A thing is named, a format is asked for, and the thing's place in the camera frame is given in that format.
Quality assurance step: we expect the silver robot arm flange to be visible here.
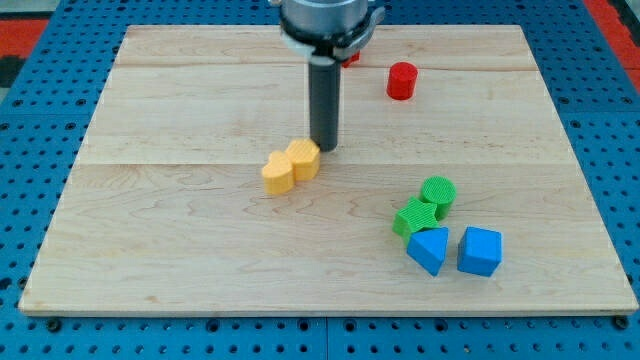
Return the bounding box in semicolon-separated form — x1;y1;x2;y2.
268;0;385;66

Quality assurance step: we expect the green star block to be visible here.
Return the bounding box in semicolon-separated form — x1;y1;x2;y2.
392;197;439;247

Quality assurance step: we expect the red star block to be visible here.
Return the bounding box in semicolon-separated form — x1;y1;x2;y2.
341;52;360;68

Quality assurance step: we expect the yellow pentagon block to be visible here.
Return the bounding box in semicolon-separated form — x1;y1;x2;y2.
285;138;320;181

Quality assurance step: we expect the yellow heart block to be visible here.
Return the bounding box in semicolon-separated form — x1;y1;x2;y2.
261;150;295;195

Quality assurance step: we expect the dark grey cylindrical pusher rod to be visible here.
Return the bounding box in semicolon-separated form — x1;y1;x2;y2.
308;62;341;152

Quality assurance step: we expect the green cylinder block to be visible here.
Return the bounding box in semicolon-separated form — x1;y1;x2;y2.
419;176;457;220

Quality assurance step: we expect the blue triangle block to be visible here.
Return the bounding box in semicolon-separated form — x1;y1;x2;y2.
407;227;449;276

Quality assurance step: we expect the red cylinder block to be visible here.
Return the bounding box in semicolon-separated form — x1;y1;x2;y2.
386;62;419;100

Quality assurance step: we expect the blue cube block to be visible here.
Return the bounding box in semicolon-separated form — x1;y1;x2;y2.
457;226;503;277

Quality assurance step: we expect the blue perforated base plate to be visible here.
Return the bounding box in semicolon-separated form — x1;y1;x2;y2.
1;0;639;359

